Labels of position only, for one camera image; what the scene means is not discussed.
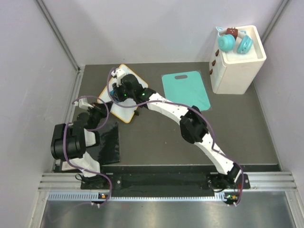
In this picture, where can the teal cutting board mat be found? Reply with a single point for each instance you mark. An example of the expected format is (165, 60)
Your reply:
(186, 88)

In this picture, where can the black glossy mat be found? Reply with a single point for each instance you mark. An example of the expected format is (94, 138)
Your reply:
(74, 141)

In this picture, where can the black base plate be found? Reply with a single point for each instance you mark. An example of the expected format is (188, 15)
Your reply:
(154, 182)

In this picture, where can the yellow framed whiteboard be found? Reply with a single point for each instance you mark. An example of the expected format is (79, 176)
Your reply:
(124, 114)

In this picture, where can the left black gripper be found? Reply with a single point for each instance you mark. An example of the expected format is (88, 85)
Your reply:
(100, 107)

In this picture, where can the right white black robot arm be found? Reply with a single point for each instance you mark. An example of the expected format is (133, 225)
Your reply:
(194, 128)

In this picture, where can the brown toy cube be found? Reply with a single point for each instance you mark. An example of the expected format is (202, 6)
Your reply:
(232, 31)

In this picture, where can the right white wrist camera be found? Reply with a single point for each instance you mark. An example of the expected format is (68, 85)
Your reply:
(118, 74)

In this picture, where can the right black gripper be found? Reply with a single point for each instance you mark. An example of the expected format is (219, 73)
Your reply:
(117, 91)

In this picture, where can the small label card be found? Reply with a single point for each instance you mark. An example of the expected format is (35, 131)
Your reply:
(66, 167)

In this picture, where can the white drawer cabinet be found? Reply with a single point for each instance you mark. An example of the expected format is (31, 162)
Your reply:
(232, 73)

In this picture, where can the grey slotted cable duct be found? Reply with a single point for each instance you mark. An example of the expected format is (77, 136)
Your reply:
(99, 197)

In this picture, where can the teal cat ear headphones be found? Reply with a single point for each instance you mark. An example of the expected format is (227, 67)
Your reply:
(227, 43)

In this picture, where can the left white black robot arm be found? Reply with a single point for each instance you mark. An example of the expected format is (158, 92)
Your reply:
(87, 166)

